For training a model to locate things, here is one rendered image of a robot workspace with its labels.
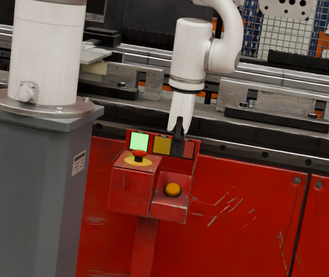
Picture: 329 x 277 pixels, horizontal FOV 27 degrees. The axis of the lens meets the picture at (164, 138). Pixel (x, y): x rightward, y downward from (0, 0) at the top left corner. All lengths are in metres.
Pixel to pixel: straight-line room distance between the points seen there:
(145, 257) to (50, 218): 0.65
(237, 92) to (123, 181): 0.52
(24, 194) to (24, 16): 0.30
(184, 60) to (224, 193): 0.54
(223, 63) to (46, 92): 0.52
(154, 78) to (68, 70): 0.90
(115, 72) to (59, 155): 0.94
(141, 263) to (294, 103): 0.65
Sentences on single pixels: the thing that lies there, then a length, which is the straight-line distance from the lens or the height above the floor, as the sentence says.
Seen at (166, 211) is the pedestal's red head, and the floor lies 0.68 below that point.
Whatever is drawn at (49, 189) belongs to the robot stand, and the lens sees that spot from 1.19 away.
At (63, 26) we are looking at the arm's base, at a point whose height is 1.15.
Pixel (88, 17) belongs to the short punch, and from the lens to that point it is 2.12.
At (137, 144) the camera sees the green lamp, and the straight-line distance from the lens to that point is 1.84.
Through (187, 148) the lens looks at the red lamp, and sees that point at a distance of 1.82.
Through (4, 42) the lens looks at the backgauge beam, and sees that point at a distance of 2.47.
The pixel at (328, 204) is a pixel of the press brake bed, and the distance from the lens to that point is 2.00.
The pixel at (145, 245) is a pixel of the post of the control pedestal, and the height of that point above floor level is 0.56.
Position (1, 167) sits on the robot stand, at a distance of 1.21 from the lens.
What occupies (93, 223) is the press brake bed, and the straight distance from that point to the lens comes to 2.09.
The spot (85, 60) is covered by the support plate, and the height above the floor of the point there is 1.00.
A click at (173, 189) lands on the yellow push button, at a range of 1.76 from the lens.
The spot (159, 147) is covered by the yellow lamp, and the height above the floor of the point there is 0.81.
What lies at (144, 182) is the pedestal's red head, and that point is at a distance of 1.70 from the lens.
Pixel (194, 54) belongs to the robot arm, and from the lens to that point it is 1.58.
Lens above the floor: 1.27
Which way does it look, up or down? 14 degrees down
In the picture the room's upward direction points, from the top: 8 degrees clockwise
